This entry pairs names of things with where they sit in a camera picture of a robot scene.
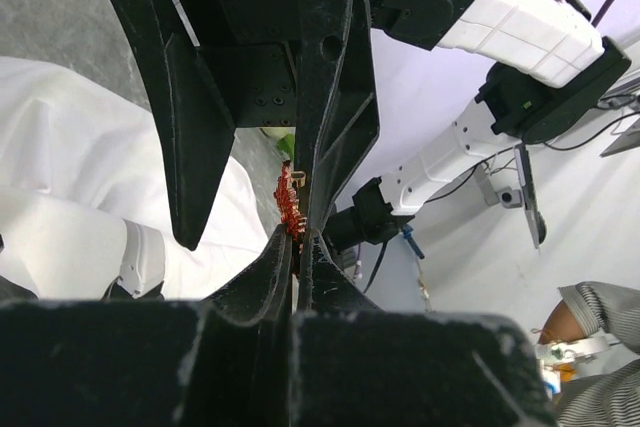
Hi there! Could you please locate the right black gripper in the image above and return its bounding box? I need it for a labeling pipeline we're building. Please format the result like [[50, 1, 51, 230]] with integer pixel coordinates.
[[110, 0, 379, 250]]

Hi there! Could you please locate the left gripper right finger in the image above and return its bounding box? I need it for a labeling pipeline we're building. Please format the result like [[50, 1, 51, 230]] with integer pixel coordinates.
[[294, 230, 555, 426]]

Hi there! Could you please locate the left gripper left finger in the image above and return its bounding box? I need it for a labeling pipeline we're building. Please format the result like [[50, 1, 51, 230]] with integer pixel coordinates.
[[1, 227, 293, 426]]

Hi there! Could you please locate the white printed t-shirt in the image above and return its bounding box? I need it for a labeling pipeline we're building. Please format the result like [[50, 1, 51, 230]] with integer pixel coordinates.
[[1, 57, 268, 300]]

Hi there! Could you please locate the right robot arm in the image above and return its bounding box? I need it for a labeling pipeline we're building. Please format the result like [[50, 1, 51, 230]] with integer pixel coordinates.
[[110, 0, 630, 250]]

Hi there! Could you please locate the white eggplant toy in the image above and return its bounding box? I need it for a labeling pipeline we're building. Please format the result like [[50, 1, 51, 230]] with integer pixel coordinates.
[[260, 127, 295, 160]]

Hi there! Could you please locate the small grey webcam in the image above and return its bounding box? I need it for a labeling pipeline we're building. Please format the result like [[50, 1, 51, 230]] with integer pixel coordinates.
[[473, 168, 524, 209]]

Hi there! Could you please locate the grey monitor screen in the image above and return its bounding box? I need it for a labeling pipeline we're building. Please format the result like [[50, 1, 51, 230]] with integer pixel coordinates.
[[514, 144, 547, 250]]

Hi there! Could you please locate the person in striped shirt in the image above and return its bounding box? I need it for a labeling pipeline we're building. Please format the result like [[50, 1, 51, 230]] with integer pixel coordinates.
[[536, 281, 639, 426]]

